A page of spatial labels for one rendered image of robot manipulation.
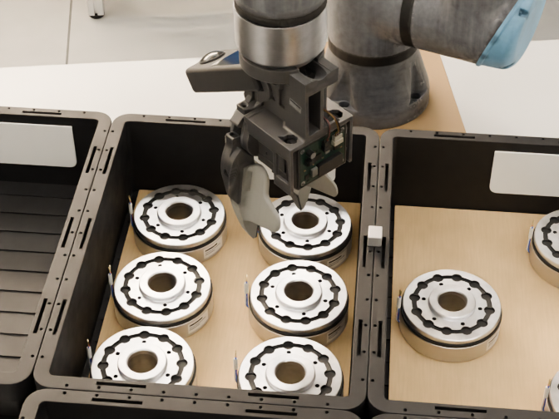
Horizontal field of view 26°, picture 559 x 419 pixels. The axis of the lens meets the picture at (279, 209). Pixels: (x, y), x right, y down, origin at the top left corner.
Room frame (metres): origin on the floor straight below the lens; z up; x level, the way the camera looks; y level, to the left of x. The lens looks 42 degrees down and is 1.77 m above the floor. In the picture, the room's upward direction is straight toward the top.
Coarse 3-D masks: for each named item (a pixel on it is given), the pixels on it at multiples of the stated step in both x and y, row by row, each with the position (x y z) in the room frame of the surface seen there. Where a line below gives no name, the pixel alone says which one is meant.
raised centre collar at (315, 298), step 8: (280, 280) 0.88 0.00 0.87; (288, 280) 0.88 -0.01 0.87; (296, 280) 0.88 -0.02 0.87; (304, 280) 0.88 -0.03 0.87; (312, 280) 0.88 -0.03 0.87; (280, 288) 0.87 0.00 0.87; (312, 288) 0.87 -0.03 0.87; (320, 288) 0.87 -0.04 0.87; (280, 296) 0.86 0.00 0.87; (312, 296) 0.86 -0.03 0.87; (320, 296) 0.86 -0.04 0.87; (280, 304) 0.85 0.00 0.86; (288, 304) 0.85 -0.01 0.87; (296, 304) 0.85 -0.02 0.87; (304, 304) 0.85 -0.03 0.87; (312, 304) 0.85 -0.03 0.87
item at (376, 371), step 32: (384, 160) 1.00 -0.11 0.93; (384, 192) 0.95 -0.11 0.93; (384, 224) 0.90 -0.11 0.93; (384, 256) 0.87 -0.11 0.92; (384, 288) 0.81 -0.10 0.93; (384, 320) 0.77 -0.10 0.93; (384, 352) 0.73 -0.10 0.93; (448, 416) 0.66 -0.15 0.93; (480, 416) 0.66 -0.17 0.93; (512, 416) 0.66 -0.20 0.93; (544, 416) 0.66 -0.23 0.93
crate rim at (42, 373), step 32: (192, 128) 1.07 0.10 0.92; (224, 128) 1.06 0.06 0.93; (96, 192) 0.95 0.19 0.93; (64, 288) 0.81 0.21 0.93; (64, 320) 0.77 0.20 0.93; (64, 384) 0.69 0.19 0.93; (96, 384) 0.70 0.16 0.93; (128, 384) 0.69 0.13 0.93; (160, 384) 0.69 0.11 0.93; (352, 384) 0.69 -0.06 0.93
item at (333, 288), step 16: (272, 272) 0.90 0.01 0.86; (288, 272) 0.90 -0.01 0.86; (304, 272) 0.90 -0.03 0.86; (320, 272) 0.90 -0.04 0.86; (256, 288) 0.88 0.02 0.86; (272, 288) 0.88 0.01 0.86; (336, 288) 0.88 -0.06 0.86; (256, 304) 0.85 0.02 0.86; (272, 304) 0.85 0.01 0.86; (320, 304) 0.85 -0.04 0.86; (336, 304) 0.86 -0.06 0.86; (272, 320) 0.83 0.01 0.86; (288, 320) 0.84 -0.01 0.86; (304, 320) 0.84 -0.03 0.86; (320, 320) 0.83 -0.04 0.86; (336, 320) 0.84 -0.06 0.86
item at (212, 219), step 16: (160, 192) 1.03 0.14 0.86; (176, 192) 1.03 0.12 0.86; (192, 192) 1.03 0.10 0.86; (208, 192) 1.03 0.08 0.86; (144, 208) 1.01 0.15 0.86; (208, 208) 1.00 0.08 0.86; (144, 224) 0.97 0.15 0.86; (160, 224) 0.97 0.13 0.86; (208, 224) 0.98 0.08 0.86; (160, 240) 0.95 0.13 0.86; (176, 240) 0.95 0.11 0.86; (192, 240) 0.95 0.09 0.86; (208, 240) 0.96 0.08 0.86
